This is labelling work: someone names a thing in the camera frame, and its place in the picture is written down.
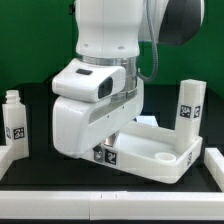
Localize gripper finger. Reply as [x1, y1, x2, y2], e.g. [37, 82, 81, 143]
[104, 132, 118, 147]

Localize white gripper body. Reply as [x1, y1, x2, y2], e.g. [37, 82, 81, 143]
[53, 78, 144, 158]

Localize white desk top tray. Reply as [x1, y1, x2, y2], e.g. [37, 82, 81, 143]
[81, 119, 204, 185]

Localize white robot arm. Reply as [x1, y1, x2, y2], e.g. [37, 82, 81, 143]
[52, 0, 205, 158]

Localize paper sheet with markers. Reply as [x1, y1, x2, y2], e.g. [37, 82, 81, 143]
[136, 115, 158, 127]

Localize white left fence block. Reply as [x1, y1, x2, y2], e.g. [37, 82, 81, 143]
[0, 146, 13, 180]

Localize white fence block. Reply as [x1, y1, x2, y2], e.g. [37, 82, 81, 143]
[204, 148, 224, 193]
[0, 146, 13, 180]

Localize white front fence bar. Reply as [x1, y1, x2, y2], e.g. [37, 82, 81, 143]
[0, 191, 224, 220]

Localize white right fence block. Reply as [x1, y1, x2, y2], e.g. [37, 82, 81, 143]
[204, 148, 224, 193]

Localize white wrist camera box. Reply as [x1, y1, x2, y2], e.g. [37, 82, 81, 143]
[52, 59, 126, 102]

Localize grey braided cable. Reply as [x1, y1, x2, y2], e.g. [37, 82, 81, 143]
[137, 0, 159, 83]

